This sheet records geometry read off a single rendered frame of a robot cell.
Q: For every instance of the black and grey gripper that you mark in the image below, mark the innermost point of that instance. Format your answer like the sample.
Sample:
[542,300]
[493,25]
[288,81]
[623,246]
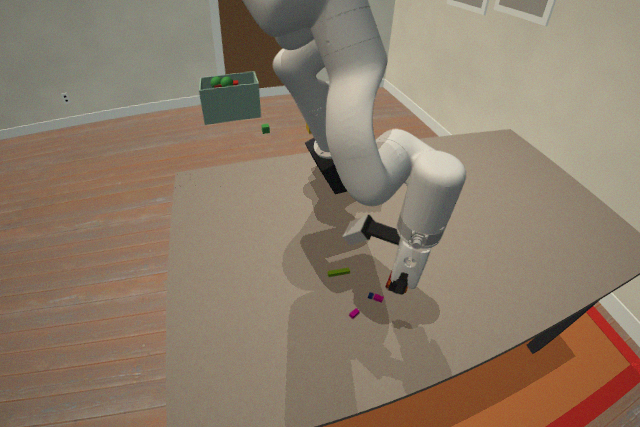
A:
[409,262]

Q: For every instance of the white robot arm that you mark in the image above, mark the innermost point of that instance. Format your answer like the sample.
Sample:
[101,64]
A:
[340,115]

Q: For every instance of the lime green rod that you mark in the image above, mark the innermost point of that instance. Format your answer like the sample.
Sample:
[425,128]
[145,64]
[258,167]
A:
[338,272]

